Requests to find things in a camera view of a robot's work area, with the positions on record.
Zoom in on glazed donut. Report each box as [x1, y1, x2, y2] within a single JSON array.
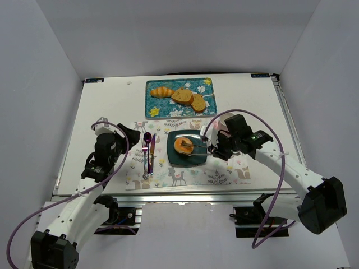
[[174, 137, 194, 154]]

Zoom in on metal tongs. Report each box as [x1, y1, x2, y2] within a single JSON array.
[[178, 142, 214, 156]]

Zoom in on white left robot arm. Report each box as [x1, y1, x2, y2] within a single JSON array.
[[30, 121, 141, 268]]

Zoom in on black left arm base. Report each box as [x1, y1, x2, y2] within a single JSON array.
[[94, 195, 139, 235]]

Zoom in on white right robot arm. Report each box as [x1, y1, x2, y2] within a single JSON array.
[[208, 114, 347, 234]]

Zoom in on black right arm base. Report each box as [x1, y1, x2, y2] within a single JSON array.
[[229, 205, 284, 239]]

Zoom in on right brown bread slice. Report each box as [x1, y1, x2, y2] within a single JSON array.
[[191, 94, 206, 113]]

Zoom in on brown bread slice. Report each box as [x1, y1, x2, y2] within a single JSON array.
[[191, 94, 206, 113], [171, 88, 193, 105]]

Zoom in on left brown bread slice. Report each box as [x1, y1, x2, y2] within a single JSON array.
[[171, 88, 193, 105]]

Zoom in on pink mug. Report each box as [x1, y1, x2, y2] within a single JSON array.
[[217, 112, 234, 132]]

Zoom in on purple iridescent spoon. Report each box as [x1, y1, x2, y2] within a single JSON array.
[[143, 132, 152, 147]]

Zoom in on purple iridescent knife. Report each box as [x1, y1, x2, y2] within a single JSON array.
[[148, 134, 156, 175]]

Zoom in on purple iridescent fork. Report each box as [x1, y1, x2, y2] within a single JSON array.
[[141, 139, 148, 180]]

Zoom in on teal floral serving tray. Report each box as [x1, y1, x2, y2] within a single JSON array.
[[145, 77, 217, 119]]

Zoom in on dark teal square plate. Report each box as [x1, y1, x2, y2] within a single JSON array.
[[167, 129, 208, 168]]

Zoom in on golden croissant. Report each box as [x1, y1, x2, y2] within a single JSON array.
[[150, 86, 175, 98]]

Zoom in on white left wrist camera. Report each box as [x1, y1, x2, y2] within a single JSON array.
[[91, 117, 117, 136]]

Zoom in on aluminium table frame rail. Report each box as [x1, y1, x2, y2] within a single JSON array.
[[52, 189, 317, 205]]

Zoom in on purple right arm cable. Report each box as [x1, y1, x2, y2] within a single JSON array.
[[201, 109, 297, 249]]

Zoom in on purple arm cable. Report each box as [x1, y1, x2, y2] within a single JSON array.
[[201, 109, 297, 249], [6, 120, 132, 268]]

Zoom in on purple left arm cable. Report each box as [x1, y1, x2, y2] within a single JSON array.
[[6, 120, 132, 268]]

